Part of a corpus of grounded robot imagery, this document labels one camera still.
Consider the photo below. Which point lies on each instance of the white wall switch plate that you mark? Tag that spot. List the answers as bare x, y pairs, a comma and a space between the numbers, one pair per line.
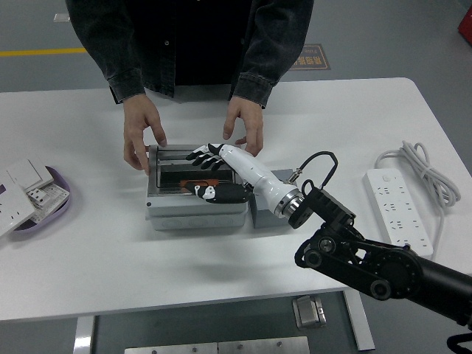
27, 173

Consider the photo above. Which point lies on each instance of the white power strip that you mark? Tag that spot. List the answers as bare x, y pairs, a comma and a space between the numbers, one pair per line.
400, 206

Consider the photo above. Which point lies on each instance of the metal bracket block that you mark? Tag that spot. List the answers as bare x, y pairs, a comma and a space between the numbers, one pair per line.
309, 312

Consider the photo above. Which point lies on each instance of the grey metal base plate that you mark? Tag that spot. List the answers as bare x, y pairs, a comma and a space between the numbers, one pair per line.
217, 346

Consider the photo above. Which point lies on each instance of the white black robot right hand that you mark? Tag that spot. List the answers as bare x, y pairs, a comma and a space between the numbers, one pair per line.
254, 173

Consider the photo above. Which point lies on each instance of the person's left forearm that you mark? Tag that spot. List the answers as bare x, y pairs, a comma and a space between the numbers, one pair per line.
273, 55

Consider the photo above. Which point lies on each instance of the large white socket panel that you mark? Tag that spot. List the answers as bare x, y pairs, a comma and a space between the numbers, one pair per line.
13, 206

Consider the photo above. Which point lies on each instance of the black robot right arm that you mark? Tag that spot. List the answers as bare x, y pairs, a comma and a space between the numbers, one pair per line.
398, 269

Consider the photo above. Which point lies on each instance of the brown floor sign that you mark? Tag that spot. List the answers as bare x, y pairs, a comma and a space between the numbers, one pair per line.
315, 59

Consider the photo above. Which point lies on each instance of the person torso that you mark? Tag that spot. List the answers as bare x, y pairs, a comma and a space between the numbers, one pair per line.
191, 44

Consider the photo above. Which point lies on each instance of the person's right hand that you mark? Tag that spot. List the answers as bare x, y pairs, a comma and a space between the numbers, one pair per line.
138, 118

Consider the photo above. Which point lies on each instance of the person's right forearm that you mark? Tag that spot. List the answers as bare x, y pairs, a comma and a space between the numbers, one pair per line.
110, 55

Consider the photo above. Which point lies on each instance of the grey plastic enclosure box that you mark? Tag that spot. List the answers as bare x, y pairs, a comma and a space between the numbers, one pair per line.
195, 217

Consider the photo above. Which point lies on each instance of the red object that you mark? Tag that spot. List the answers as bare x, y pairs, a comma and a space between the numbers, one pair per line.
465, 22

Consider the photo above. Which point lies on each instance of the purple plastic tray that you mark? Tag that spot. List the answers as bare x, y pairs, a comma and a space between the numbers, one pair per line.
55, 214

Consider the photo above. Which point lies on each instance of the grey cube block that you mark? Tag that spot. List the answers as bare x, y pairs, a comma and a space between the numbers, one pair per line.
265, 219

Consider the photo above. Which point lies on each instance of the white table leg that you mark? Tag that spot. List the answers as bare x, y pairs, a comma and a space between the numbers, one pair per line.
84, 335
359, 324

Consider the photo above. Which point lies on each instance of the yellow floor tape line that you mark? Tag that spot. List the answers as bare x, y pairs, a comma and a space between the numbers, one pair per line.
40, 52

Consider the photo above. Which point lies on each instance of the white perforated panel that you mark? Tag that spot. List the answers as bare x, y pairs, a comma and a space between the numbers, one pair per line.
55, 195

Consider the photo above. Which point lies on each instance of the small white socket module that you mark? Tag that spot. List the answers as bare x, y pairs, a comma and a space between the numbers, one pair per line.
37, 197

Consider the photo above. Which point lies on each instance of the person's left hand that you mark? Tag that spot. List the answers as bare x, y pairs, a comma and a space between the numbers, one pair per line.
252, 121

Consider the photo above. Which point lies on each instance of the small metal floor plate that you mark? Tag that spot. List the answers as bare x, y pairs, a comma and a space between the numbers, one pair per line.
60, 17

